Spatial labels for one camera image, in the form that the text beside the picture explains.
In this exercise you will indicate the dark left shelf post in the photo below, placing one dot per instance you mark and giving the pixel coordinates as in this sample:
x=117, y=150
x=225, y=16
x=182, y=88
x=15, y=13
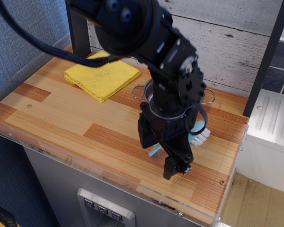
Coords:
x=78, y=27

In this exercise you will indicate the small steel pot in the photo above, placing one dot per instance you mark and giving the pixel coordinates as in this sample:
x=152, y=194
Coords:
x=148, y=92

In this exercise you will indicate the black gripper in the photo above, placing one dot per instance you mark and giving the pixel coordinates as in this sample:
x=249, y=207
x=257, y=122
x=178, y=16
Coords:
x=172, y=135

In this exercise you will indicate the grey cabinet with buttons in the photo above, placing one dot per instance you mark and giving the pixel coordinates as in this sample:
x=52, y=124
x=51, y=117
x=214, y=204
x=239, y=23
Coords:
x=85, y=196

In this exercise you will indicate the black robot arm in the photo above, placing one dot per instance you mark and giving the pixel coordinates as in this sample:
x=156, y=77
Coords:
x=144, y=30

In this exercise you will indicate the dark right shelf post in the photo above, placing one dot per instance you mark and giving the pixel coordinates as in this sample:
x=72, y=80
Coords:
x=267, y=58

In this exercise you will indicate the folded yellow cloth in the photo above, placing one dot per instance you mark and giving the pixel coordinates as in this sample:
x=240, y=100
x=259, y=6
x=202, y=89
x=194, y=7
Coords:
x=103, y=82

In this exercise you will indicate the clear acrylic table edge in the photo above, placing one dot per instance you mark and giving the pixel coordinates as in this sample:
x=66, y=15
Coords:
x=104, y=165

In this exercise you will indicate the dark shelf post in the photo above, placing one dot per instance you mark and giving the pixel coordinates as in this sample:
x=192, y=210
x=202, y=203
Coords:
x=267, y=58
x=78, y=27

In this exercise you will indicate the white ribbed cabinet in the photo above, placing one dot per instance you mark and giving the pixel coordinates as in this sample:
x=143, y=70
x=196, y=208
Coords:
x=261, y=157

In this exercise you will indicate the light blue dish brush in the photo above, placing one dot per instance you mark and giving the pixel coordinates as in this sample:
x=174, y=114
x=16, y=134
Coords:
x=200, y=138

